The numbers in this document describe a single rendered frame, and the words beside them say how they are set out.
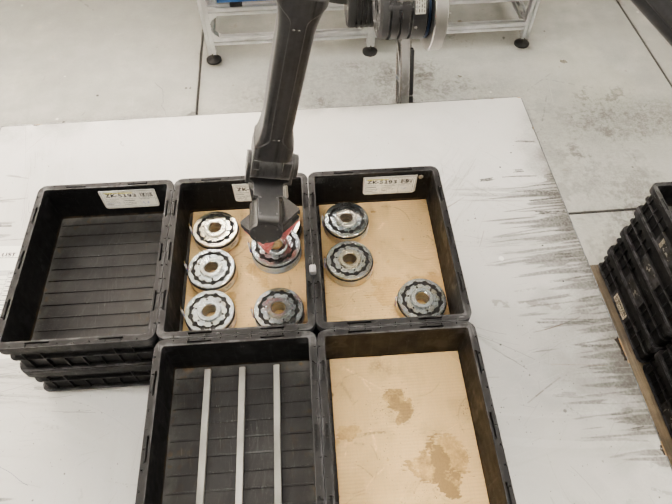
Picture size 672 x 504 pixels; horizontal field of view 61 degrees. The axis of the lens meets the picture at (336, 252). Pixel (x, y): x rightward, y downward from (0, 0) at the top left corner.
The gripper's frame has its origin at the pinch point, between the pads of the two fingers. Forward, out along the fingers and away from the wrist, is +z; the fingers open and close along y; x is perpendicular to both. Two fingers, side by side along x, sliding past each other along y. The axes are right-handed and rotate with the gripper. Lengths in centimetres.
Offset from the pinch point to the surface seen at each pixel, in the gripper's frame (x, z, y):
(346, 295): -15.4, 11.1, 5.1
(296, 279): -4.6, 11.2, 0.7
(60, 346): 13.1, 0.6, -42.6
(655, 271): -66, 53, 92
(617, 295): -62, 77, 95
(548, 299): -48, 24, 42
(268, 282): -0.6, 11.1, -3.9
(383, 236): -11.3, 11.7, 22.6
